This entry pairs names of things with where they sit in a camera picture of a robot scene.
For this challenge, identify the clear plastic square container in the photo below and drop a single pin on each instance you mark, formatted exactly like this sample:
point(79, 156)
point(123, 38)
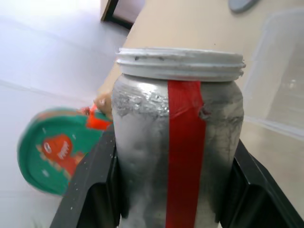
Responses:
point(280, 83)

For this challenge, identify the grey round object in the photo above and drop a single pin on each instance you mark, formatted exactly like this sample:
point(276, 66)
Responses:
point(242, 5)

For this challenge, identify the grey jar with red tape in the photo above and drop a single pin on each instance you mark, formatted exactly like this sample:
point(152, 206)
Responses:
point(147, 142)

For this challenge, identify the black metal stand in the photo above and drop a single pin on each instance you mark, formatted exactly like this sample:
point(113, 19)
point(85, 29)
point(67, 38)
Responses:
point(118, 12)

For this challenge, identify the teal dinosaur backpack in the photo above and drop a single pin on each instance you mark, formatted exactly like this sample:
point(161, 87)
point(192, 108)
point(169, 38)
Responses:
point(47, 147)

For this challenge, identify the brown plush toy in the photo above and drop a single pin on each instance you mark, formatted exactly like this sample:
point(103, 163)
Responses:
point(104, 104)

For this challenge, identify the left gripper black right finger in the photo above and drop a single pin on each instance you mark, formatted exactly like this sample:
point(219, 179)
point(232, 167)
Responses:
point(259, 202)

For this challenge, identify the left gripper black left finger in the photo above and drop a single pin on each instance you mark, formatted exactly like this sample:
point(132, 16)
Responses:
point(83, 190)

